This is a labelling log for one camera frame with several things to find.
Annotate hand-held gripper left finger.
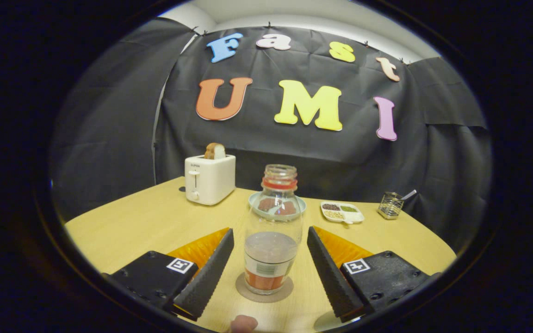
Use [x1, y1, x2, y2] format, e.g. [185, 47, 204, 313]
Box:
[105, 227, 236, 322]

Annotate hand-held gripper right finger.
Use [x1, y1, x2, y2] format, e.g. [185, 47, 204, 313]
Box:
[306, 225, 438, 323]

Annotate brown round coaster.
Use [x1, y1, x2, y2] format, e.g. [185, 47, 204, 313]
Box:
[235, 272, 294, 303]

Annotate clear plastic juice bottle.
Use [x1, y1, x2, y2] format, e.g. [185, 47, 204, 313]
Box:
[243, 164, 304, 296]

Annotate white divided seed dish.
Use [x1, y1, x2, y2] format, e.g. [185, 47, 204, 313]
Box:
[320, 201, 365, 225]

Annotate wooden table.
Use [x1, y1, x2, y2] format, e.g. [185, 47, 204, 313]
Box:
[64, 176, 458, 333]

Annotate pale green plate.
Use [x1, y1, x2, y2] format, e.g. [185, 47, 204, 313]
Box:
[248, 191, 307, 220]

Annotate white toaster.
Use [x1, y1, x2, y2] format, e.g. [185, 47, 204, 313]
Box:
[184, 154, 236, 206]

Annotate toasted bread slice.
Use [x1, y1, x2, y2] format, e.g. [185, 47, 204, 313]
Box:
[204, 142, 226, 160]

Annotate black backdrop cloth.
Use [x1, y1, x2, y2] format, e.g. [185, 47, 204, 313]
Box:
[49, 18, 494, 253]

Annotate wire mesh holder with spoon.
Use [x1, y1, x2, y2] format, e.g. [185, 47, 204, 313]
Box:
[378, 189, 418, 220]

